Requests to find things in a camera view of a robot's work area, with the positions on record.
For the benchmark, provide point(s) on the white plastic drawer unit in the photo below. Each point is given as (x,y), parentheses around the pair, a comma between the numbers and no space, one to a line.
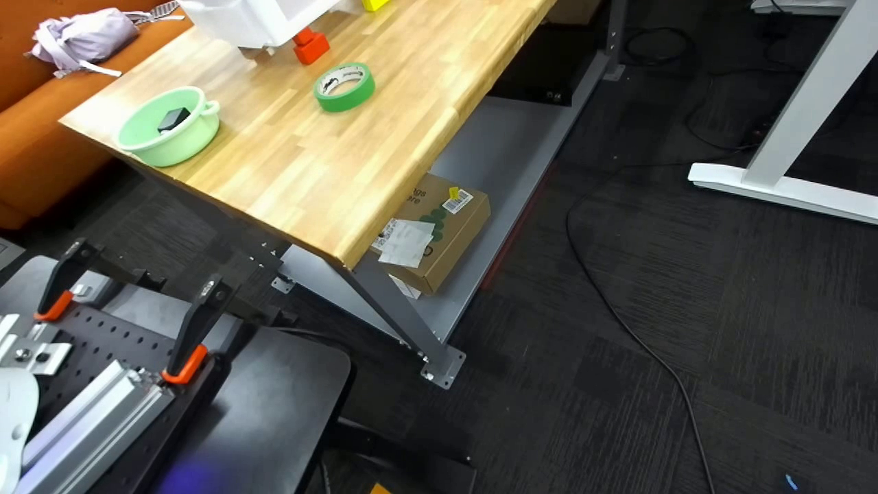
(251,16)

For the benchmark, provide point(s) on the light green plastic bowl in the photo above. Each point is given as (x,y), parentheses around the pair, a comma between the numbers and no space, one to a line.
(146,147)

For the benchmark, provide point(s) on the brown cardboard box with labels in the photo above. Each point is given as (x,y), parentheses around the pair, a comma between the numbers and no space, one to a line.
(454,244)

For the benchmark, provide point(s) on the white paper sheet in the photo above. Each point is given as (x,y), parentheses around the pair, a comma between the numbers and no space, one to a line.
(406,243)

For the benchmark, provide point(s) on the green tape roll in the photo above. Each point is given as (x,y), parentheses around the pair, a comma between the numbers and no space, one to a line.
(347,101)

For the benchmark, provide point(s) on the black flat seat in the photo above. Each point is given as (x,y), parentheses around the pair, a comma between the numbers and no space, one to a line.
(265,407)

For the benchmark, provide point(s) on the red block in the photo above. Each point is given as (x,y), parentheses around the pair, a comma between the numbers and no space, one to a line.
(310,47)

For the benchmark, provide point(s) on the yellow block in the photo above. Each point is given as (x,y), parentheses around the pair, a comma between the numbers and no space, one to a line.
(373,4)

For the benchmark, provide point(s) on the black perforated board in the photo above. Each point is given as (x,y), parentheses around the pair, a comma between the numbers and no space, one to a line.
(117,339)

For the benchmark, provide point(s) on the silver aluminium extrusion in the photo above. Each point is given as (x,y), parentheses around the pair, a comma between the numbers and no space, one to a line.
(80,417)

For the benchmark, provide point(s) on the lilac cloth bag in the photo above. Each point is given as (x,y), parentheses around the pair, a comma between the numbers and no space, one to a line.
(83,38)

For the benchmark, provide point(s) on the orange sofa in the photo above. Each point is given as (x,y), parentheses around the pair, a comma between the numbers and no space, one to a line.
(37,136)

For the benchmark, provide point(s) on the small blue object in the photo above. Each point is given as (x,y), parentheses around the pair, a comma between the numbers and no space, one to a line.
(792,482)

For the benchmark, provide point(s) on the white desk foot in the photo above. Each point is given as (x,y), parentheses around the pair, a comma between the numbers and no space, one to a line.
(804,7)

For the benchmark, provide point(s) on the white rounded housing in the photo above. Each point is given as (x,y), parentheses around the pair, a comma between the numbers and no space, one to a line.
(15,427)

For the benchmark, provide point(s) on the wooden table with metal frame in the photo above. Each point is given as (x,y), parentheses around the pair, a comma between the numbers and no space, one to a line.
(496,152)

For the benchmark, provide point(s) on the white desk leg frame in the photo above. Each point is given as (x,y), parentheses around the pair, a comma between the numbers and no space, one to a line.
(804,106)

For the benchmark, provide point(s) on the silver metal bracket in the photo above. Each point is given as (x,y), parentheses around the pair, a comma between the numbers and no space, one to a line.
(43,354)

